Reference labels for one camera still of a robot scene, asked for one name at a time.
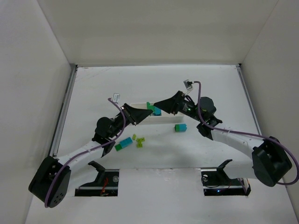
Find lime lego cluster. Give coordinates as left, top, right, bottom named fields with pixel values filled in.
left=136, top=137, right=145, bottom=148

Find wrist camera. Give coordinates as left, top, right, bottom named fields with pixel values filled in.
left=112, top=93, right=120, bottom=104
left=183, top=79, right=193, bottom=91

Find blue long lego brick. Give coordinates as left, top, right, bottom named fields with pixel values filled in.
left=120, top=137, right=133, bottom=148

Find blue square lego brick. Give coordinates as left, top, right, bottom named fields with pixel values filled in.
left=179, top=124, right=187, bottom=132

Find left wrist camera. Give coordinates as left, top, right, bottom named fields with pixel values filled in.
left=112, top=93, right=120, bottom=104

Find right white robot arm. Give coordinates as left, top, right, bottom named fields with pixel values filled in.
left=154, top=91, right=292, bottom=187

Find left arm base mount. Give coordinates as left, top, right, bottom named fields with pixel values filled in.
left=74, top=161, right=120, bottom=197

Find purple cable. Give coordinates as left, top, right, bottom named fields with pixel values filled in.
left=43, top=97, right=127, bottom=208
left=190, top=81, right=299, bottom=186

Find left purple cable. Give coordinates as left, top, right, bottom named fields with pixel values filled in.
left=43, top=97, right=127, bottom=208

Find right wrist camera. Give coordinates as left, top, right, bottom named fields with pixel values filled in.
left=183, top=79, right=193, bottom=91

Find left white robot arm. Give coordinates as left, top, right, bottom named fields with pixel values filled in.
left=28, top=104, right=152, bottom=208

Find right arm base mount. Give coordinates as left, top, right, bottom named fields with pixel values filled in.
left=200, top=159, right=251, bottom=196

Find white compartment tray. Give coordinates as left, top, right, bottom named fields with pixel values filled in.
left=130, top=102, right=185, bottom=125

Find green long lego brick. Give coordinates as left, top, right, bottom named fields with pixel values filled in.
left=146, top=102, right=155, bottom=113

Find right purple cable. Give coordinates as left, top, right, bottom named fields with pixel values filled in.
left=190, top=81, right=299, bottom=186

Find green square lego brick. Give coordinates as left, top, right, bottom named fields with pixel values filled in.
left=175, top=124, right=180, bottom=132

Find teal oval lego piece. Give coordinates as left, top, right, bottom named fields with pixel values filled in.
left=152, top=106, right=162, bottom=116

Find green lego under blue brick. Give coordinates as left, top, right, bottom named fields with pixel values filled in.
left=114, top=144, right=122, bottom=151

